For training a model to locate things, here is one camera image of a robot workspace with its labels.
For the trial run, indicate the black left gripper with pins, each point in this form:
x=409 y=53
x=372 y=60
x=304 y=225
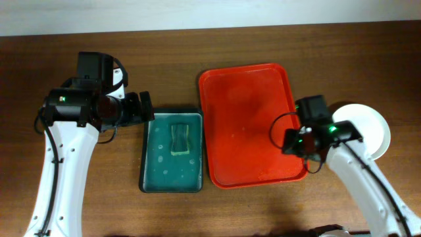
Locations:
x=137 y=116

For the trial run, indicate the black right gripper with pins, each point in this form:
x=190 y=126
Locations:
x=288 y=135

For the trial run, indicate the yellow green sponge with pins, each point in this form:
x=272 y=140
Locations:
x=180 y=139

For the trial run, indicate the white plate with green stain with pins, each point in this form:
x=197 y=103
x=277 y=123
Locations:
x=371 y=125

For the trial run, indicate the red plastic tray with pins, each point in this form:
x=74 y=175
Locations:
x=246 y=111

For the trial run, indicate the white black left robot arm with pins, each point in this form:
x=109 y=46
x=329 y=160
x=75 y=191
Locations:
x=73 y=116

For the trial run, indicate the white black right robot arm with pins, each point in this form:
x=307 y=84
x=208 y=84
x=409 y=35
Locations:
x=341 y=147

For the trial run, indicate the dark green water tray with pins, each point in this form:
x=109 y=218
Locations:
x=162 y=172

